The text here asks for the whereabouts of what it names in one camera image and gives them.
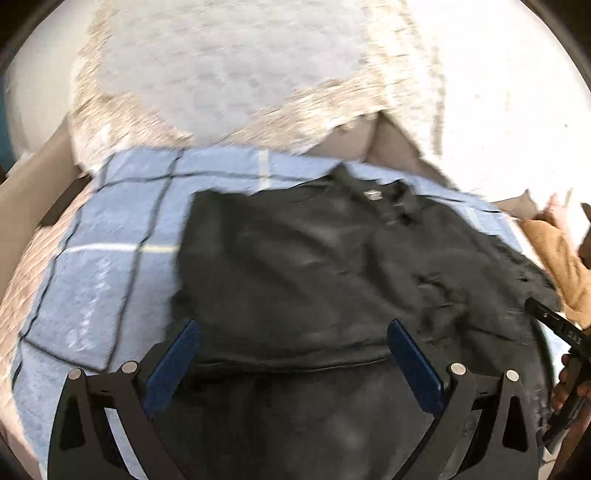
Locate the brown upholstered bed frame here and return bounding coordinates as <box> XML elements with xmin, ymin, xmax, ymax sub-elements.
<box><xmin>0</xmin><ymin>115</ymin><xmax>444</xmax><ymax>278</ymax></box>

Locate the orange-brown plush cloth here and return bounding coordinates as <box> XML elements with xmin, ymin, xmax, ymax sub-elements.
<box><xmin>522</xmin><ymin>217</ymin><xmax>591</xmax><ymax>324</ymax></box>

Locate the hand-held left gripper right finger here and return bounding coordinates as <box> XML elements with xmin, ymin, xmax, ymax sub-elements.
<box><xmin>387</xmin><ymin>318</ymin><xmax>541</xmax><ymax>480</ymax></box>

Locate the black shirt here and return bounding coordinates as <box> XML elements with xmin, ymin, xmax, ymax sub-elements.
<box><xmin>171</xmin><ymin>164</ymin><xmax>561</xmax><ymax>480</ymax></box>

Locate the blue plaid blanket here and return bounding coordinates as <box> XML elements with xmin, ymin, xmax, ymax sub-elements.
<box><xmin>11</xmin><ymin>148</ymin><xmax>555</xmax><ymax>480</ymax></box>

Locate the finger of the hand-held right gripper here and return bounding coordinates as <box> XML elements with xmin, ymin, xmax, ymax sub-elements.
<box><xmin>524</xmin><ymin>298</ymin><xmax>591</xmax><ymax>358</ymax></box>

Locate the grey quilted pillow lace trim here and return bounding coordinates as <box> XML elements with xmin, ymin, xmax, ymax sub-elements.
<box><xmin>69</xmin><ymin>0</ymin><xmax>444</xmax><ymax>171</ymax></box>

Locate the beige quilted cover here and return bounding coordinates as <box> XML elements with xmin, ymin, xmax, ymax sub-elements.
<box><xmin>0</xmin><ymin>185</ymin><xmax>98</xmax><ymax>370</ymax></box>

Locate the white textured bedspread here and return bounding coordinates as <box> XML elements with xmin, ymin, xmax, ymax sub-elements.
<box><xmin>402</xmin><ymin>0</ymin><xmax>587</xmax><ymax>204</ymax></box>

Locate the pale pink soft item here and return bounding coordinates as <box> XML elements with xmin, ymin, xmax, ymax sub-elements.
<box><xmin>545</xmin><ymin>193</ymin><xmax>575</xmax><ymax>228</ymax></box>

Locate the person's right hand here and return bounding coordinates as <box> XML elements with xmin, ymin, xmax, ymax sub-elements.
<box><xmin>551</xmin><ymin>353</ymin><xmax>576</xmax><ymax>412</ymax></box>

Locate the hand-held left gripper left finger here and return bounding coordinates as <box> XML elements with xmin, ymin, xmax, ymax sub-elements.
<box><xmin>48</xmin><ymin>318</ymin><xmax>204</xmax><ymax>480</ymax></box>

